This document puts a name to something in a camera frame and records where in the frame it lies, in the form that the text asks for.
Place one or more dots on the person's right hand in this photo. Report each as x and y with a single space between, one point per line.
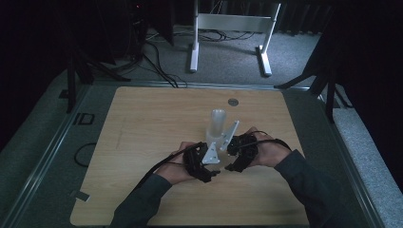
272 155

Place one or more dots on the grey tape strip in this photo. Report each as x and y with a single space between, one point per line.
83 196

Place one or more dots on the frosted translucent plastic cup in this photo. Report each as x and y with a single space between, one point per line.
217 123

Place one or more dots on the white metal desk frame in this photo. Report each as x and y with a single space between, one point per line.
234 22

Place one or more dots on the black tripod stand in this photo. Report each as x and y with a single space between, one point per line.
329 95
71 82

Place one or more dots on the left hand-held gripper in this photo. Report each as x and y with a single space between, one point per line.
198 163

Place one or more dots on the person's left hand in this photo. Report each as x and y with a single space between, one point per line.
174 171

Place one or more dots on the round metal table grommet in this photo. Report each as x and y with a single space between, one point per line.
233 102

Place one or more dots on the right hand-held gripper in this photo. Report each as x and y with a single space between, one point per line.
245 150

